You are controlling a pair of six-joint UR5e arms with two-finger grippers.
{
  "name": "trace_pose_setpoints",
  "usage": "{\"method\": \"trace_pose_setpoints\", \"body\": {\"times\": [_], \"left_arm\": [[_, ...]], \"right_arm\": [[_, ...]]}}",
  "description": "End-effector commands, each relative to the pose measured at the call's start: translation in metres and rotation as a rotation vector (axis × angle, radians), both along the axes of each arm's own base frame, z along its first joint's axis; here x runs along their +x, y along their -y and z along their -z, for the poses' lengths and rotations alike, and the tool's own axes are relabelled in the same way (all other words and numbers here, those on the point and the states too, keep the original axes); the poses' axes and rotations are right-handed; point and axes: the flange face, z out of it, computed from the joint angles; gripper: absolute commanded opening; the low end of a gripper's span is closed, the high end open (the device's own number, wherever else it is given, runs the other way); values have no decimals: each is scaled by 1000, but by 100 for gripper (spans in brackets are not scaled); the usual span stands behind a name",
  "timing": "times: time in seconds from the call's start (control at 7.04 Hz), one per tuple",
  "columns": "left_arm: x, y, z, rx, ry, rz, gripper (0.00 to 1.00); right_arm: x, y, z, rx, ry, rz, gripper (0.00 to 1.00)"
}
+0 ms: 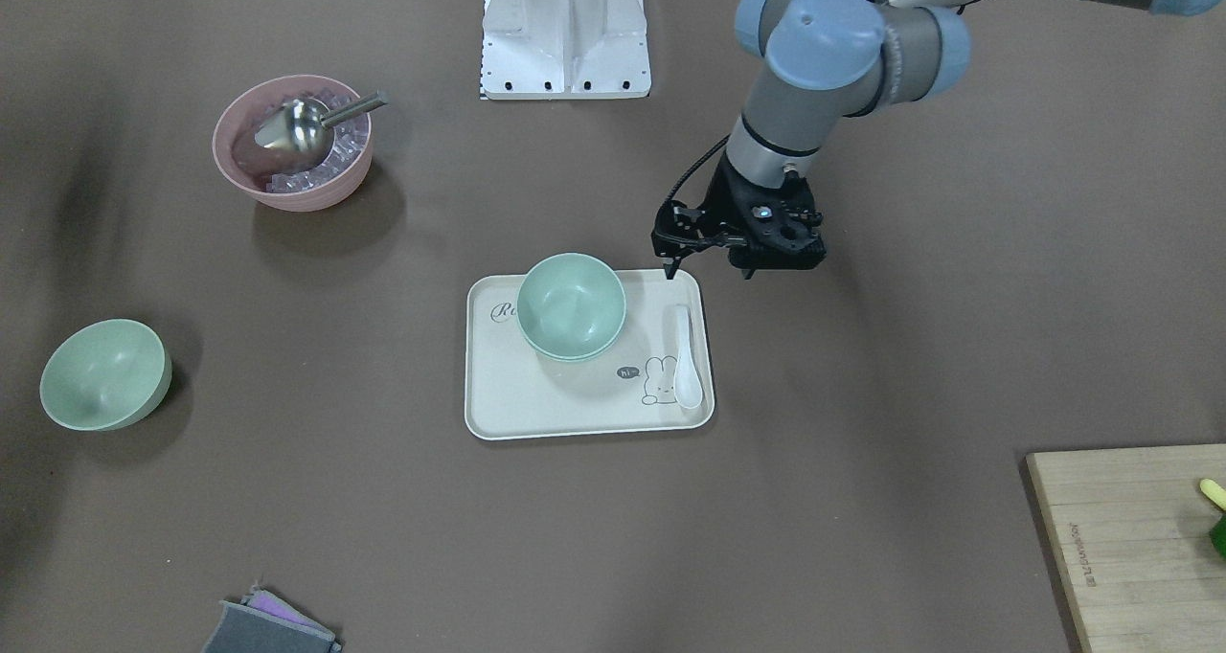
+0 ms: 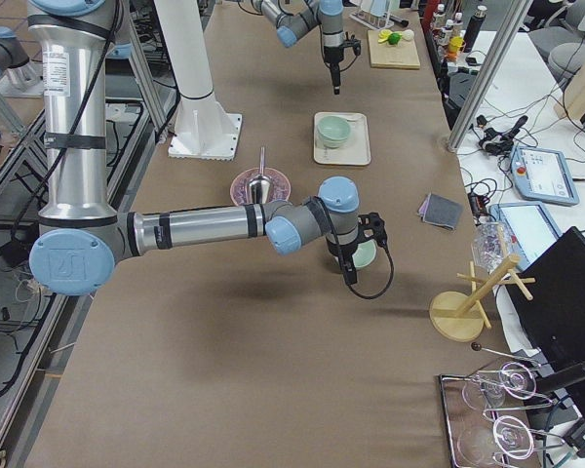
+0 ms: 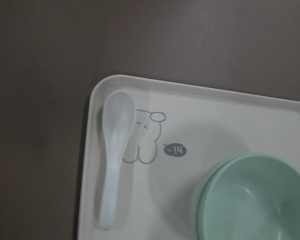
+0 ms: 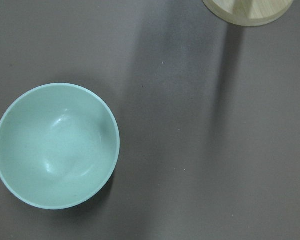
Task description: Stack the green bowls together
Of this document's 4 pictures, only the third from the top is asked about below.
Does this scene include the green bowl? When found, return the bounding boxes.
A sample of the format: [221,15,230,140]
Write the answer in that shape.
[197,153,300,240]
[189,161,224,240]

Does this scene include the white ceramic spoon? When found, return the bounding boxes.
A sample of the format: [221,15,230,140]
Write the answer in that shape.
[98,90,136,229]

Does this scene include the white rectangular tray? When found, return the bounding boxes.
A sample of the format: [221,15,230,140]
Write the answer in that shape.
[77,75,300,240]

